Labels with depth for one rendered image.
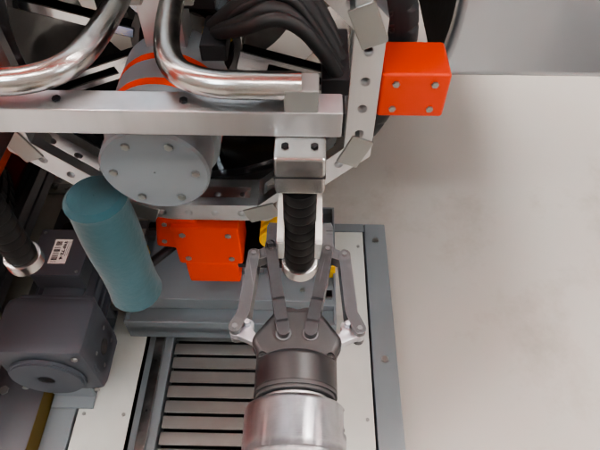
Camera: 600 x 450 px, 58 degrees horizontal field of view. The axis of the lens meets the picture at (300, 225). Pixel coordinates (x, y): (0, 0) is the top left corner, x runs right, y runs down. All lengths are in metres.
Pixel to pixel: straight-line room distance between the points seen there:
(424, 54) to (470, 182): 1.13
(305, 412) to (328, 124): 0.26
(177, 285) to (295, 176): 0.82
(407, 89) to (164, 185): 0.33
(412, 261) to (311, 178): 1.12
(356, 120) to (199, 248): 0.40
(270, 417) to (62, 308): 0.72
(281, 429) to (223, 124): 0.28
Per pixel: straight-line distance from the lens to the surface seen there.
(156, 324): 1.35
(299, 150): 0.52
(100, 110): 0.55
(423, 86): 0.74
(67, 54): 0.57
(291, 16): 0.53
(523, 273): 1.69
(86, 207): 0.80
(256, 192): 0.93
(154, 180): 0.67
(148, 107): 0.54
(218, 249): 1.00
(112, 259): 0.85
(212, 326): 1.32
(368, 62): 0.71
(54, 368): 1.11
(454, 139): 2.00
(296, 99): 0.50
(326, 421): 0.47
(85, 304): 1.12
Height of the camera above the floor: 1.31
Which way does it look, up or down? 52 degrees down
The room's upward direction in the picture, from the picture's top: straight up
